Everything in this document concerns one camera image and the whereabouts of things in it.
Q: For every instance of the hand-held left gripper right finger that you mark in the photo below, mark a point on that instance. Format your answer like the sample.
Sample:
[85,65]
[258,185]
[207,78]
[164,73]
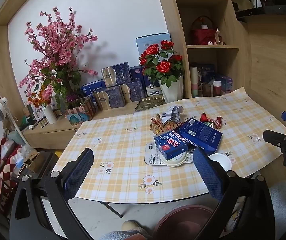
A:
[208,177]

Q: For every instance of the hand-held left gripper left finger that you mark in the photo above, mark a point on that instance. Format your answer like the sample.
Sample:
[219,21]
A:
[79,172]

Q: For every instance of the white small dish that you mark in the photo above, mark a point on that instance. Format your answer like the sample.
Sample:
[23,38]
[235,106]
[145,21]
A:
[220,161]

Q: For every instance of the blue white carton box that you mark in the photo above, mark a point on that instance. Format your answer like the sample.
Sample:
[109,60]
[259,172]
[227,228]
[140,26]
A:
[171,146]

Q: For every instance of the maroon plastic bin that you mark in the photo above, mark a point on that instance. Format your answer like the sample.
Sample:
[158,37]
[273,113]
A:
[183,225]

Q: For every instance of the red metallic wrapper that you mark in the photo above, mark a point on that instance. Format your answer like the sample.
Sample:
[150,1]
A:
[205,118]

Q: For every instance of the white labelled plastic tray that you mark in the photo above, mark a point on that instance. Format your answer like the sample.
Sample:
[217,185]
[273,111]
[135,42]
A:
[151,158]

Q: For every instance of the yellow bag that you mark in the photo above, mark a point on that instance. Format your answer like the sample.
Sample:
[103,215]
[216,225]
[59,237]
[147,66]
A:
[56,152]

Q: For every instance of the person's grey fluffy right leg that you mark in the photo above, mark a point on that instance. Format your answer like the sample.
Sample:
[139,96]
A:
[285,200]

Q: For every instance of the person's grey fluffy leg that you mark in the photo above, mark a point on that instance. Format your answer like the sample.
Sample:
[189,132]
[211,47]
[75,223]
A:
[123,236]
[285,200]

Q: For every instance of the yellow checked floral tablecloth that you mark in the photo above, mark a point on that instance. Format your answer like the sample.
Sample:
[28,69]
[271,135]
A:
[123,150]

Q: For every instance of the woven basket with teal shells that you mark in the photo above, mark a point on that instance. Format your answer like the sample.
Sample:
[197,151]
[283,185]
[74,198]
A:
[79,112]

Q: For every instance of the row of small brown bottles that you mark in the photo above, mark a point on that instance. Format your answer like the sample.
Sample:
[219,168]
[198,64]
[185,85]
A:
[39,123]

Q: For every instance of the white ribbed vase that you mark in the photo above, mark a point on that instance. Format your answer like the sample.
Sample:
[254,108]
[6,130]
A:
[50,115]

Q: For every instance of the crumpled brown red paper bag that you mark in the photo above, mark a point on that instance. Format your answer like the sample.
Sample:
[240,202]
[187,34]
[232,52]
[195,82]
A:
[159,125]

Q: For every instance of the crumpled grey paper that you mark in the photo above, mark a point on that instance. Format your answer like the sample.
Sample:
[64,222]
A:
[174,113]

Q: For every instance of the small blue box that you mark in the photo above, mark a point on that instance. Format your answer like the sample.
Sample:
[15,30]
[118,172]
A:
[226,83]

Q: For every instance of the red white checked blanket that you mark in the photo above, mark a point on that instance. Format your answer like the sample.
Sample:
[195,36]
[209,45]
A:
[5,170]

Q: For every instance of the beige fluffy slipper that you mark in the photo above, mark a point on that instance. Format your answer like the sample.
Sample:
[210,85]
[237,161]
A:
[130,226]

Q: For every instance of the purple artificial flowers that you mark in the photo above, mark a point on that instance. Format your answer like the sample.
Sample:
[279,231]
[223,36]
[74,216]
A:
[73,98]

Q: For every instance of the red paper cup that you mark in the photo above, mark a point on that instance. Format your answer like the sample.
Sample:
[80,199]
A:
[216,87]

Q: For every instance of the person's grey fluffy left leg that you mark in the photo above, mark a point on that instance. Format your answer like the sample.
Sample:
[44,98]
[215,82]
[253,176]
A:
[123,236]

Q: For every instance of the blue gold gift box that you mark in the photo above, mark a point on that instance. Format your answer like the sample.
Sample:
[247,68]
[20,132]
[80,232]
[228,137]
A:
[115,73]
[133,92]
[109,100]

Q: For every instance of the orange artificial flowers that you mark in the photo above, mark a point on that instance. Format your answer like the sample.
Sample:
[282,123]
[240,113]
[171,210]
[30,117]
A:
[36,101]

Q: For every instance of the blue flat carton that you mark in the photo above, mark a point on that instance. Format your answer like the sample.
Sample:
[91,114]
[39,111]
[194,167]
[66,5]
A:
[93,88]

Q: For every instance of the white paper bag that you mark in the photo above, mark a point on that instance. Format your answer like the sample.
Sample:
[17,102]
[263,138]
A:
[171,92]

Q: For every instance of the gold leaf dish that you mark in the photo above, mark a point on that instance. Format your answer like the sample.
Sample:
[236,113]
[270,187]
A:
[150,103]

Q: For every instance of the dark blue shelf box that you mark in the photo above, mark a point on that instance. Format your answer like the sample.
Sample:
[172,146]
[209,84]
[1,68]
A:
[206,71]

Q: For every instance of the stack of pastel cups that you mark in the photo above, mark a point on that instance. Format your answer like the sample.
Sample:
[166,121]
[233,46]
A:
[194,81]

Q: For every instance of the small glass bottle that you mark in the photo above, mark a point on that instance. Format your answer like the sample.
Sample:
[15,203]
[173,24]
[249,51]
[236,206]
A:
[218,37]

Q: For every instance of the dark blue upright box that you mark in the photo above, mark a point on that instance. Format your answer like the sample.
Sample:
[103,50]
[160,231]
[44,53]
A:
[135,72]

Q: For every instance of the red rose bouquet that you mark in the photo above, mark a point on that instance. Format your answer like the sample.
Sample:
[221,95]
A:
[163,66]

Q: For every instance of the pink blossom branches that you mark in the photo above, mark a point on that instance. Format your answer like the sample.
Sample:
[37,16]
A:
[55,45]

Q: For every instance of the large light blue box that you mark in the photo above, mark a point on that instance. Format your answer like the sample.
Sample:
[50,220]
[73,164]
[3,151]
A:
[149,45]

